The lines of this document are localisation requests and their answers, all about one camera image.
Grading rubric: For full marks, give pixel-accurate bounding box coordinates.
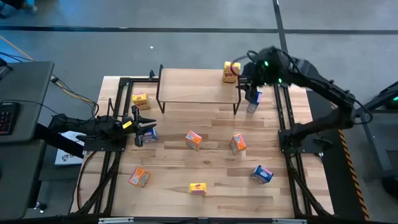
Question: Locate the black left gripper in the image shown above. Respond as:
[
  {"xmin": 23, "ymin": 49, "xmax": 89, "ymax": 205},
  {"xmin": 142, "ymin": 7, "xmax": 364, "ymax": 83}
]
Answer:
[{"xmin": 119, "ymin": 105, "xmax": 157, "ymax": 147}]

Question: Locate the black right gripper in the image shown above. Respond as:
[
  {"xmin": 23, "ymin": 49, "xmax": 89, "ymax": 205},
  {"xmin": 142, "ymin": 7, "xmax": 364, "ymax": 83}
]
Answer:
[{"xmin": 235, "ymin": 49, "xmax": 287, "ymax": 104}]

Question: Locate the blue Frosted Flakes cereal box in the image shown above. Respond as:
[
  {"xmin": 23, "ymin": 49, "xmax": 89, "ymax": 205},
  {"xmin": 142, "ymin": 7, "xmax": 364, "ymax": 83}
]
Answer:
[
  {"xmin": 246, "ymin": 91, "xmax": 263, "ymax": 114},
  {"xmin": 141, "ymin": 128, "xmax": 160, "ymax": 145},
  {"xmin": 250, "ymin": 164, "xmax": 274, "ymax": 185}
]

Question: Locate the yellow Pops cereal box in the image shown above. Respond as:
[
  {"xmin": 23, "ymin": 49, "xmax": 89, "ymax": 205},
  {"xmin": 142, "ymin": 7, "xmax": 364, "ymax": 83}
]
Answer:
[
  {"xmin": 132, "ymin": 92, "xmax": 152, "ymax": 111},
  {"xmin": 221, "ymin": 60, "xmax": 242, "ymax": 84},
  {"xmin": 188, "ymin": 182, "xmax": 208, "ymax": 196}
]

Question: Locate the orange Mini Wheats cereal box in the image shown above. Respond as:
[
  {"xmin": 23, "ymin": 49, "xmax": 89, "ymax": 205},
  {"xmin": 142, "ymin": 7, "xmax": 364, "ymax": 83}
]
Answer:
[
  {"xmin": 185, "ymin": 129, "xmax": 203, "ymax": 152},
  {"xmin": 127, "ymin": 166, "xmax": 151, "ymax": 189},
  {"xmin": 229, "ymin": 133, "xmax": 248, "ymax": 156}
]

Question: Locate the white printed sheet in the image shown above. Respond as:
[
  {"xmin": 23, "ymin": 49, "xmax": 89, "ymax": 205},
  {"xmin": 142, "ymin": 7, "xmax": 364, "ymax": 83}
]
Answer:
[{"xmin": 54, "ymin": 129, "xmax": 86, "ymax": 167}]

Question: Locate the dark grey desk top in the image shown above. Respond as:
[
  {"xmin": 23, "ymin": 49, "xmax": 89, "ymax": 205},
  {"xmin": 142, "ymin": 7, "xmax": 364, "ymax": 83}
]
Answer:
[
  {"xmin": 0, "ymin": 139, "xmax": 47, "ymax": 222},
  {"xmin": 0, "ymin": 60, "xmax": 55, "ymax": 144}
]

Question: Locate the black keyboard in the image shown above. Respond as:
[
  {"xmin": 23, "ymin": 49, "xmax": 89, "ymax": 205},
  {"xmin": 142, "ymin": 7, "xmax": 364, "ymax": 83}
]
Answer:
[{"xmin": 0, "ymin": 101, "xmax": 21, "ymax": 136}]

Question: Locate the black floor mat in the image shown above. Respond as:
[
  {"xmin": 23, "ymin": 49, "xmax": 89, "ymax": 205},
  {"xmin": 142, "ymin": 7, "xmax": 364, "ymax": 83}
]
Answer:
[{"xmin": 306, "ymin": 90, "xmax": 371, "ymax": 222}]

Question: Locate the grey metal stand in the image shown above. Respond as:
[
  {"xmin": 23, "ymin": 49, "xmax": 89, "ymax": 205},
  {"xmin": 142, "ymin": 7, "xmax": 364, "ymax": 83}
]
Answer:
[{"xmin": 354, "ymin": 81, "xmax": 398, "ymax": 200}]

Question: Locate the person's shoe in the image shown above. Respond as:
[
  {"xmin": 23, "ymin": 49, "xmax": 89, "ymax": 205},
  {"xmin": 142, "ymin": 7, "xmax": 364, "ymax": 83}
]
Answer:
[{"xmin": 19, "ymin": 2, "xmax": 39, "ymax": 15}]

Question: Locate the black metal rig frame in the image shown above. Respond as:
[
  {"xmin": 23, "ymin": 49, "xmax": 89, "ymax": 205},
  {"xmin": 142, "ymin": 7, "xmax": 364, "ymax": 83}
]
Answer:
[{"xmin": 70, "ymin": 63, "xmax": 335, "ymax": 224}]

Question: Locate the wooden shelf with black frame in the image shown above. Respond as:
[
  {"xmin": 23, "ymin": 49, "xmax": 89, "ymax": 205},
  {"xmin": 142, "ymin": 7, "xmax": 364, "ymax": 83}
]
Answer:
[{"xmin": 155, "ymin": 63, "xmax": 243, "ymax": 116}]

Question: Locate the yellow cable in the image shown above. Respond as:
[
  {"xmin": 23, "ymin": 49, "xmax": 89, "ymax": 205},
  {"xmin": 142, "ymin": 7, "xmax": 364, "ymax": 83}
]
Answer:
[{"xmin": 0, "ymin": 34, "xmax": 97, "ymax": 105}]

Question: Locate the silver aluminium bracket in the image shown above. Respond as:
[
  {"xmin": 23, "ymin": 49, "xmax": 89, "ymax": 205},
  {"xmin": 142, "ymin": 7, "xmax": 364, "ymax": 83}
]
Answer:
[
  {"xmin": 272, "ymin": 218, "xmax": 308, "ymax": 224},
  {"xmin": 98, "ymin": 217, "xmax": 134, "ymax": 224}
]

